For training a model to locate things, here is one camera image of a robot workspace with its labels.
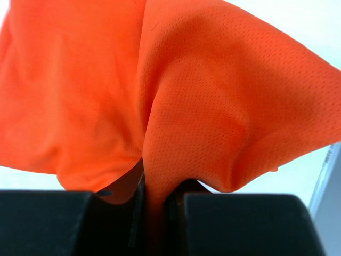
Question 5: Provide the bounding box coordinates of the orange t shirt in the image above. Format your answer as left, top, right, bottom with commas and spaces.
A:
1, 1, 340, 255

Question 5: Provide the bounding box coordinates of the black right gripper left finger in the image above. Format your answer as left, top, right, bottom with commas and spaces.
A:
96, 160, 145, 255

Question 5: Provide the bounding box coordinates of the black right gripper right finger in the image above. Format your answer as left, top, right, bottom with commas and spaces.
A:
165, 179, 210, 256

